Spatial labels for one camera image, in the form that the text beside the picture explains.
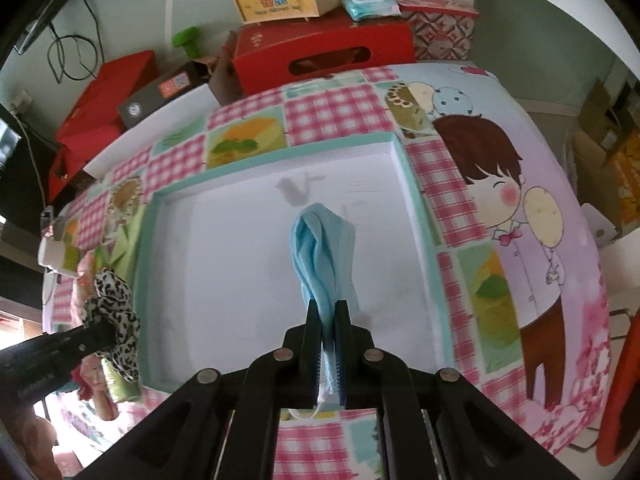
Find red patterned box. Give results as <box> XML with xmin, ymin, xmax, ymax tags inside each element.
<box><xmin>395</xmin><ymin>0</ymin><xmax>480</xmax><ymax>61</ymax></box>

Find white pill bottle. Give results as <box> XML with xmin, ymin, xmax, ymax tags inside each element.
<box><xmin>37</xmin><ymin>237</ymin><xmax>82</xmax><ymax>278</ymax></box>

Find patterned tablecloth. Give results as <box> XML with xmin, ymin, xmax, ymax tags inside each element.
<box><xmin>63</xmin><ymin>62</ymin><xmax>611</xmax><ymax>453</ymax></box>

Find black wall cable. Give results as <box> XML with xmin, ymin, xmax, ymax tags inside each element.
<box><xmin>46</xmin><ymin>0</ymin><xmax>106</xmax><ymax>84</ymax></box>

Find white shelf unit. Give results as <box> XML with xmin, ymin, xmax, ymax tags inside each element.
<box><xmin>461</xmin><ymin>0</ymin><xmax>639</xmax><ymax>151</ymax></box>

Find pink fabric scrunchie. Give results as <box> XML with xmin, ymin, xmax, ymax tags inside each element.
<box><xmin>72</xmin><ymin>354</ymin><xmax>119</xmax><ymax>422</ymax></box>

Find teal shallow tray box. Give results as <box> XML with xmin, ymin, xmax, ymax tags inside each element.
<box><xmin>134</xmin><ymin>132</ymin><xmax>454</xmax><ymax>392</ymax></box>

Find blue surgical face mask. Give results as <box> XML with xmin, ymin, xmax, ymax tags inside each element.
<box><xmin>290</xmin><ymin>203</ymin><xmax>359</xmax><ymax>418</ymax></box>

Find leopard print scrunchie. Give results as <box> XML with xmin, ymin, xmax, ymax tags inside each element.
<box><xmin>81</xmin><ymin>268</ymin><xmax>141</xmax><ymax>382</ymax></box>

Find black box with gauge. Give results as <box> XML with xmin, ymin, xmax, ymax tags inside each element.
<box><xmin>117</xmin><ymin>55</ymin><xmax>219</xmax><ymax>129</ymax></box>

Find blue wet wipes pack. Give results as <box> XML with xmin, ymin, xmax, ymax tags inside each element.
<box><xmin>341</xmin><ymin>0</ymin><xmax>401</xmax><ymax>22</ymax></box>

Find red bag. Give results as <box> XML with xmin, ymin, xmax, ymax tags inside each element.
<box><xmin>48</xmin><ymin>50</ymin><xmax>160</xmax><ymax>203</ymax></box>

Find red gift box with handle slot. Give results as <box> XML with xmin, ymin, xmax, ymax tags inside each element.
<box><xmin>231</xmin><ymin>9</ymin><xmax>416</xmax><ymax>96</ymax></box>

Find green dumbbell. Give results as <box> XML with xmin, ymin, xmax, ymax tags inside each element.
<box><xmin>171</xmin><ymin>26</ymin><xmax>201</xmax><ymax>60</ymax></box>

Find pink white zigzag cloth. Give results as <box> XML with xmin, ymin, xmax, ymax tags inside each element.
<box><xmin>70</xmin><ymin>250</ymin><xmax>96</xmax><ymax>327</ymax></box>

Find light green microfiber cloth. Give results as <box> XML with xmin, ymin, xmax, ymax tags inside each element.
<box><xmin>108</xmin><ymin>205</ymin><xmax>146</xmax><ymax>285</ymax></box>

